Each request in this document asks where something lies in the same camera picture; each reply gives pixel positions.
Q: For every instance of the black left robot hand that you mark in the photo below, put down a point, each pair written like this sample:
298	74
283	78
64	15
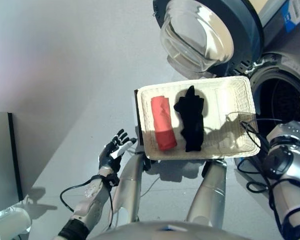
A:
110	157

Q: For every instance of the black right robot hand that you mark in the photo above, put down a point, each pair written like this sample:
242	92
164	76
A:
290	135

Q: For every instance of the red cloth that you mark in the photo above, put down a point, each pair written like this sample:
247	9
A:
162	125

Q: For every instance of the black cloth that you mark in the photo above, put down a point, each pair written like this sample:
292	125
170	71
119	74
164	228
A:
191	120

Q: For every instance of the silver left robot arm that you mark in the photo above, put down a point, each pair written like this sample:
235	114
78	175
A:
92	200

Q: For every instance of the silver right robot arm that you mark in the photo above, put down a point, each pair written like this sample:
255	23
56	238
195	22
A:
295	190

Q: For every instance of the grey washing machine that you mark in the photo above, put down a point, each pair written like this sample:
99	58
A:
285	82

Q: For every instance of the white rounded machine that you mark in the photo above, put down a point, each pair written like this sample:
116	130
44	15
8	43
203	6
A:
12	222

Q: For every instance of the silver left robot leg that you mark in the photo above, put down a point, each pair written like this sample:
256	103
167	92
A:
128	190

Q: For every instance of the silver robot leg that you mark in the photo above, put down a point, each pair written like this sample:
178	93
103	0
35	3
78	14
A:
210	192
128	190

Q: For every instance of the white wicker basket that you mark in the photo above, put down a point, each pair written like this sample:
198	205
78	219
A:
220	105

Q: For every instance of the grey robot torso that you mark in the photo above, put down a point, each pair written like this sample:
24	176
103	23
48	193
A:
165	231

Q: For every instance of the silver right robot leg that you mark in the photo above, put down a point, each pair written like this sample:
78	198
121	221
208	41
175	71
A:
210	192

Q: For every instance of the dark grey upright panel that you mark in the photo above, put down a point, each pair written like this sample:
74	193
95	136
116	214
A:
2	155

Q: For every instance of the blue energy label sticker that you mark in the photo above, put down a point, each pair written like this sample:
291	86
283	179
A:
293	15

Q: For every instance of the round glass washer door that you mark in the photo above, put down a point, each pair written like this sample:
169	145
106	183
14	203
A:
197	37

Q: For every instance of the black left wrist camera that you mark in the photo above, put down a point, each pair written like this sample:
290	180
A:
110	180

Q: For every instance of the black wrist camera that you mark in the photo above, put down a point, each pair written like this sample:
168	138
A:
277	162
110	180

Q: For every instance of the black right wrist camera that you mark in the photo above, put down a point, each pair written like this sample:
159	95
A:
277	162

